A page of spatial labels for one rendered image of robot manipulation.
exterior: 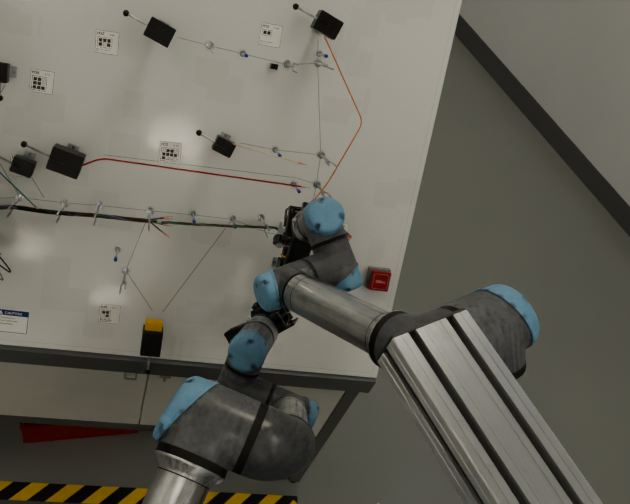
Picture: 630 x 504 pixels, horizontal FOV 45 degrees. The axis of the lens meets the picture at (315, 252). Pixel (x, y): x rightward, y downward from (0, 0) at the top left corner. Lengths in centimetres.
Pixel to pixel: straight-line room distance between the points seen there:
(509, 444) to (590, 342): 304
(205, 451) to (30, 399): 117
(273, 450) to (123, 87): 93
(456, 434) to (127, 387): 158
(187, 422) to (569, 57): 350
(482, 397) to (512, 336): 52
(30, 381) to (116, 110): 80
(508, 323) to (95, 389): 131
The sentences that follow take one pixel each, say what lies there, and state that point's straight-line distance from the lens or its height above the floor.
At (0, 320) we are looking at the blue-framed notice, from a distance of 194.
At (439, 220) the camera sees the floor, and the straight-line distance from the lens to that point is 373.
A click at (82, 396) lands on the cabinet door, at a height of 56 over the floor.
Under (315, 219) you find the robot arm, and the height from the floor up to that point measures 150.
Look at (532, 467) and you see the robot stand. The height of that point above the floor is 203.
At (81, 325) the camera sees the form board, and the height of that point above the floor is 93.
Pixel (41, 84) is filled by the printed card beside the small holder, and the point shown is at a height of 137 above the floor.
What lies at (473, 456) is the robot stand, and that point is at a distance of 66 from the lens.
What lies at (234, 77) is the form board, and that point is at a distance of 177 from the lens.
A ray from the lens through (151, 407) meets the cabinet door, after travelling 227.
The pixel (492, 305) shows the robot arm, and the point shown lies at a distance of 120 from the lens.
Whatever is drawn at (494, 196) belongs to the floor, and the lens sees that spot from 401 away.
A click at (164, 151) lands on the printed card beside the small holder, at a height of 129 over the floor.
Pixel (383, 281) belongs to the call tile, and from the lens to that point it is 191.
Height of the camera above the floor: 257
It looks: 50 degrees down
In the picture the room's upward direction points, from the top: 23 degrees clockwise
